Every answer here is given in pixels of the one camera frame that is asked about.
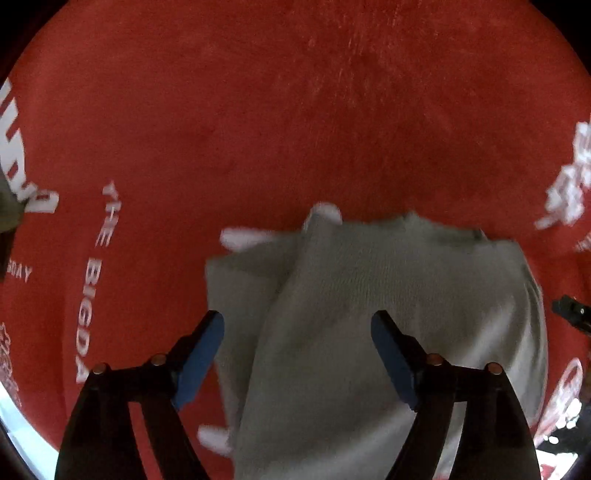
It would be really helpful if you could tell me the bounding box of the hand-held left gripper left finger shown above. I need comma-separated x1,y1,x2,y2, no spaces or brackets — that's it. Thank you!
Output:
54,310,225,480

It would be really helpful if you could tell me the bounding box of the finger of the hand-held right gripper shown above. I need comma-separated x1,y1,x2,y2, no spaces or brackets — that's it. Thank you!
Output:
551,295,591,334

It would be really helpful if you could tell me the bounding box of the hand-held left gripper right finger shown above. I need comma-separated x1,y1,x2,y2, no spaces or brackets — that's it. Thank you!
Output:
370,310,539,480

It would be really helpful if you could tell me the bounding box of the grey knit sweater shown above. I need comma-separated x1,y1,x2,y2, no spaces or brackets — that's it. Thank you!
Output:
204,210,549,480

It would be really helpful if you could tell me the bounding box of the olive green cloth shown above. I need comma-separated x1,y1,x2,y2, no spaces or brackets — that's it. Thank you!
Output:
0,173,25,234

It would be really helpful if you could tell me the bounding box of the red printed blanket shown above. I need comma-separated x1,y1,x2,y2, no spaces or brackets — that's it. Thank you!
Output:
0,0,591,480

